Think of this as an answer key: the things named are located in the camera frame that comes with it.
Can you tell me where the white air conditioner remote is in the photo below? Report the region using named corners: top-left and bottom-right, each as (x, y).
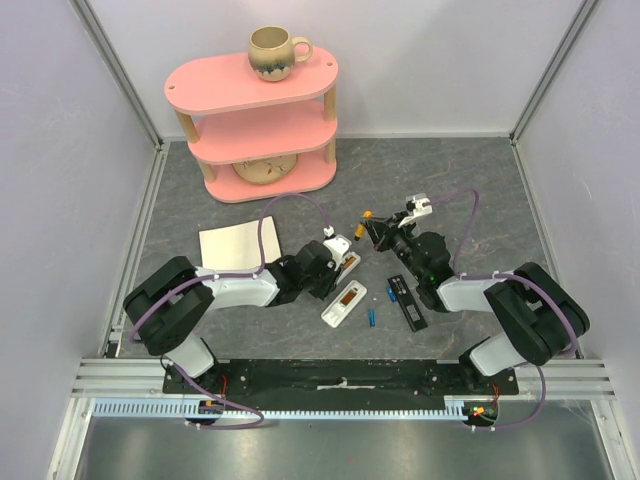
top-left (337, 252), bottom-right (361, 283)

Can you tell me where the pink three-tier shelf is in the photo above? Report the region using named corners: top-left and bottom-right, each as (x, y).
top-left (164, 48), bottom-right (339, 203)

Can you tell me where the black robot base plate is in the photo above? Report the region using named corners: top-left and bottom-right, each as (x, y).
top-left (162, 357), bottom-right (521, 399)

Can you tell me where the beige ceramic mug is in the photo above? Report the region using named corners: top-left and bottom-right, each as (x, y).
top-left (248, 26), bottom-right (314, 82)

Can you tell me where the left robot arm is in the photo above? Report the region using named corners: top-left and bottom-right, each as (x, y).
top-left (123, 235), bottom-right (351, 393)

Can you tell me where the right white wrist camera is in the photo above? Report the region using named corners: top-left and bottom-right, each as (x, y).
top-left (399, 193), bottom-right (433, 227)

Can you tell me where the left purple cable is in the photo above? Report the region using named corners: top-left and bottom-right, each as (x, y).
top-left (130, 192), bottom-right (334, 429)

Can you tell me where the orange handled screwdriver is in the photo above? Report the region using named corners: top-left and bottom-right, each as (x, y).
top-left (354, 210), bottom-right (373, 242)

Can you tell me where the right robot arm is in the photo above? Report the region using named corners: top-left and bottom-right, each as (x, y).
top-left (363, 215), bottom-right (590, 394)

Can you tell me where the white remote with back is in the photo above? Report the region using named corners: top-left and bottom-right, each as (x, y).
top-left (321, 280), bottom-right (368, 328)

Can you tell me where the grey slotted cable duct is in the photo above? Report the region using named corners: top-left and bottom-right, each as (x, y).
top-left (92, 398), bottom-right (479, 421)

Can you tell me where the purple cable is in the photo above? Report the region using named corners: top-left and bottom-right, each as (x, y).
top-left (130, 192), bottom-right (334, 429)
top-left (429, 188), bottom-right (584, 429)

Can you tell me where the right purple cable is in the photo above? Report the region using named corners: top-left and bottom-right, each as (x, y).
top-left (429, 188), bottom-right (584, 429)

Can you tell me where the beige floral ceramic bowl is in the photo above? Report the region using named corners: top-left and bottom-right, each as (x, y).
top-left (232, 154), bottom-right (298, 185)

